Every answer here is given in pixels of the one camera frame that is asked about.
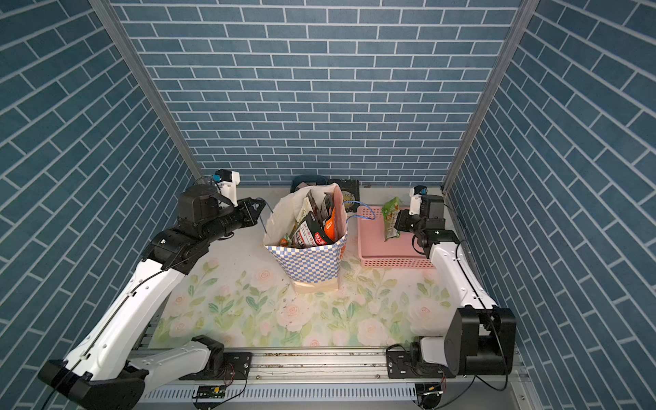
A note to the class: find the blue checkered paper bag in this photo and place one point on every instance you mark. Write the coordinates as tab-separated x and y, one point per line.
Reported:
314	269

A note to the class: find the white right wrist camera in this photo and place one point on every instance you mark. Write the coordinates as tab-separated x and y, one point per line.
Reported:
416	195

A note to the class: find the aluminium right corner post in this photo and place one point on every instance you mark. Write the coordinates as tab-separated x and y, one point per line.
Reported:
508	49

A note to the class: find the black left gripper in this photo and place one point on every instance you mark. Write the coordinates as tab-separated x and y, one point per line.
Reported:
249	215

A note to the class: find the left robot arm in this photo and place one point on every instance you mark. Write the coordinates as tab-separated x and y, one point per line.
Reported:
97	374

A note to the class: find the aluminium corner post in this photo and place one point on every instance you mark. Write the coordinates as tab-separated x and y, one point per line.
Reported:
508	49
109	19

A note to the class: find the green circuit board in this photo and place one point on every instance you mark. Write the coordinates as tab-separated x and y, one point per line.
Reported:
210	392

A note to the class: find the dark brown condiment packet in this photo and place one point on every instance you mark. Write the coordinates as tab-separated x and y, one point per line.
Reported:
306	208

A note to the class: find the orange condiment packet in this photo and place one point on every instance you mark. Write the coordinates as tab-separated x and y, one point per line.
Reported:
330	227

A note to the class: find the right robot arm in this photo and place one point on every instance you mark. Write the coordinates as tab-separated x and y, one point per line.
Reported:
480	340

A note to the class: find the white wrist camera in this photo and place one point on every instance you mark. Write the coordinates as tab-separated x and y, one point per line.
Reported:
227	182
416	195

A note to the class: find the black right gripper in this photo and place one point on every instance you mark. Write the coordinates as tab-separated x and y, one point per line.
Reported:
403	215

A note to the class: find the teal plastic bin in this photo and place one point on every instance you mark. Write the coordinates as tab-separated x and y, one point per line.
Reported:
306	180

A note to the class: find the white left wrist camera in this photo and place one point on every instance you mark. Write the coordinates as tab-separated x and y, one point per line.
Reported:
227	182

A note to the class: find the cream yellow condiment packet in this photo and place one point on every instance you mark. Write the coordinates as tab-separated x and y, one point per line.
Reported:
309	233

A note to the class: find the aluminium left corner post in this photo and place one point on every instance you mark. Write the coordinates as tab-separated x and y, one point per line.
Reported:
109	19

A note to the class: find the green condiment packet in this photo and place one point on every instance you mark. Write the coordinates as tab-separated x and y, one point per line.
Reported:
390	212

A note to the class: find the black red condiment packet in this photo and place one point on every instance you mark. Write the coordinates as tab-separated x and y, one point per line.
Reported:
326	207

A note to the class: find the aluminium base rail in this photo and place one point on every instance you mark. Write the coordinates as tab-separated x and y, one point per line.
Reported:
333	365

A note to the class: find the pink plastic basket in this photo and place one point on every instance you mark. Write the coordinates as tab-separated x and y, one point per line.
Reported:
375	252

